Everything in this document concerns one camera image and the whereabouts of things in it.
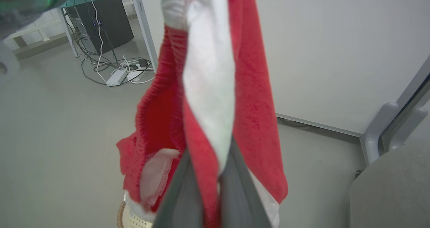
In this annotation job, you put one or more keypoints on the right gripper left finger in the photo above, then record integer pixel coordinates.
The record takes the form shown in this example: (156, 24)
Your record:
(183, 201)

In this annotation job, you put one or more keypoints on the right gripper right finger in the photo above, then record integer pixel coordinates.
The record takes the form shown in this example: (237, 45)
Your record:
(240, 197)

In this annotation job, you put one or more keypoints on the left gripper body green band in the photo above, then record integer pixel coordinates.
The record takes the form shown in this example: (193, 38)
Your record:
(23, 2)

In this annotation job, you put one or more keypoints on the red cloth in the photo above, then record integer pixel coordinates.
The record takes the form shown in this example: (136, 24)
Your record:
(248, 86)

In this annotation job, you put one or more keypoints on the grey fabric chair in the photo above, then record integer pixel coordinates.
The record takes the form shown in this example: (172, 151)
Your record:
(393, 191)

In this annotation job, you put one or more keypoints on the beige perforated laundry basket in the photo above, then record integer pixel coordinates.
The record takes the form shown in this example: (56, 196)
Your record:
(132, 221)

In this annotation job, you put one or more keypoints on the black computer tower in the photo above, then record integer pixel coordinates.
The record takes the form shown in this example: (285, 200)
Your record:
(112, 23)

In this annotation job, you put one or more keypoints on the grey partition base trim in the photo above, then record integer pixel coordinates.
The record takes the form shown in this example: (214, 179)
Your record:
(319, 124)

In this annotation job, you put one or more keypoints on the small white power strip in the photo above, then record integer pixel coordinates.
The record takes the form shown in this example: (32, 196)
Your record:
(135, 75)

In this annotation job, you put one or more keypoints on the black power adapter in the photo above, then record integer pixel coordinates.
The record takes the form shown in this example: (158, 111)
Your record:
(143, 63)

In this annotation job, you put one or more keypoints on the grey partition end post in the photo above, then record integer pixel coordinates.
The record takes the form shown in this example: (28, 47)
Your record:
(144, 26)

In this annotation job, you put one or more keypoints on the grey partition post with feet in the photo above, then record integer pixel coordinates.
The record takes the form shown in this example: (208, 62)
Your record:
(376, 134)

